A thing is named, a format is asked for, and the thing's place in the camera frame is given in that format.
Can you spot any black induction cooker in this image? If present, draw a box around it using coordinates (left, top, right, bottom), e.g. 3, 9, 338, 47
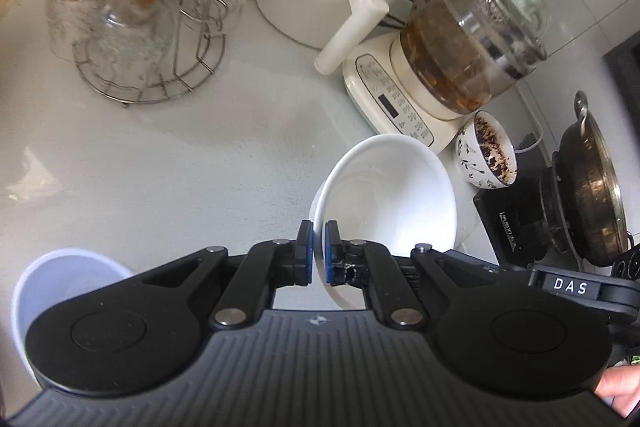
472, 132, 592, 266

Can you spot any person's right hand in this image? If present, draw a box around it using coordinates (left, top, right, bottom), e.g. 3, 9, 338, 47
595, 366, 640, 420

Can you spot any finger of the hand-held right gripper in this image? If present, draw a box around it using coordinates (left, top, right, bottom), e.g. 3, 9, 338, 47
525, 263, 603, 306

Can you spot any cream kettle base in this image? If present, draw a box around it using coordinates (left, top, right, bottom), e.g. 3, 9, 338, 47
342, 32, 516, 156

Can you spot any leaf-patterned white bowl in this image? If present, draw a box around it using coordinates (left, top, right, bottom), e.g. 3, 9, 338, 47
454, 109, 519, 190

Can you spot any white power cable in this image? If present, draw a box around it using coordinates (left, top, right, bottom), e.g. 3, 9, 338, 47
514, 82, 547, 156

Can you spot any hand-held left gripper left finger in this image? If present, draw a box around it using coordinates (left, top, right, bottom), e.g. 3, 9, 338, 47
141, 219, 317, 329

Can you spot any steel wok with lid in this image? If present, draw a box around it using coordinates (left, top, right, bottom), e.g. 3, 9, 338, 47
542, 89, 634, 268

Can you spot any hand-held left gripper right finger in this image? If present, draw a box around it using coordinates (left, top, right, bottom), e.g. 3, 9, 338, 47
324, 219, 508, 329

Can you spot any steel wire cup rack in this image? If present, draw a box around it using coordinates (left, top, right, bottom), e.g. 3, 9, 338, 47
74, 0, 227, 106

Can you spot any glass kettle with tea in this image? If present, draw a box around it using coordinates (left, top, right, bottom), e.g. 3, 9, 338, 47
400, 0, 552, 116

